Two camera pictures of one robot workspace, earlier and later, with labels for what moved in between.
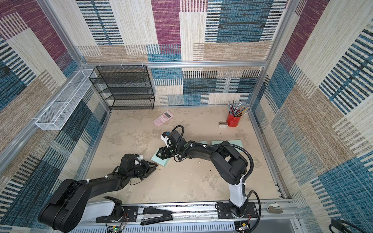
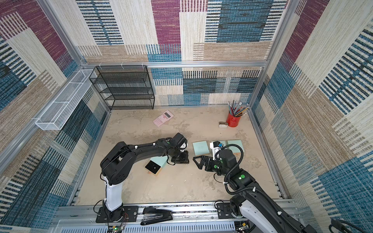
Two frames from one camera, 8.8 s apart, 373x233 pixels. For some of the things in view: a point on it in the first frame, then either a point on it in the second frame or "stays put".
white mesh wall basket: x=63 y=104 stays put
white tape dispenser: x=223 y=124 stays put
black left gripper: x=145 y=164 -> x=186 y=160
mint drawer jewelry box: x=238 y=142 stays put
